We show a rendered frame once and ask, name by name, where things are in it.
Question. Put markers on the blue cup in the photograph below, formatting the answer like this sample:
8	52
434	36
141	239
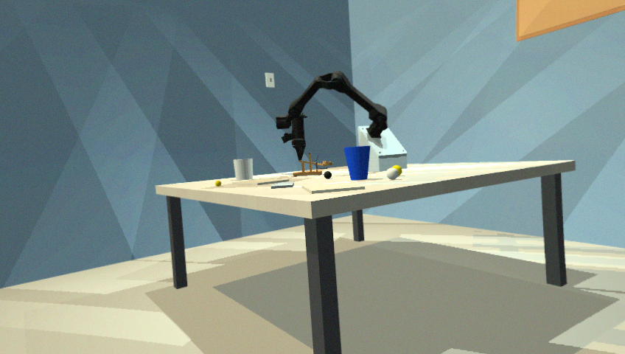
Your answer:
357	159

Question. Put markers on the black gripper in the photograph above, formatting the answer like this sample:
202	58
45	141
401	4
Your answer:
299	142

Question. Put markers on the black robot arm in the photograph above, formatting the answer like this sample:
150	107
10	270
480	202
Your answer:
339	82

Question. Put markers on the white ball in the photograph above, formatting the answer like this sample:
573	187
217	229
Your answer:
392	173

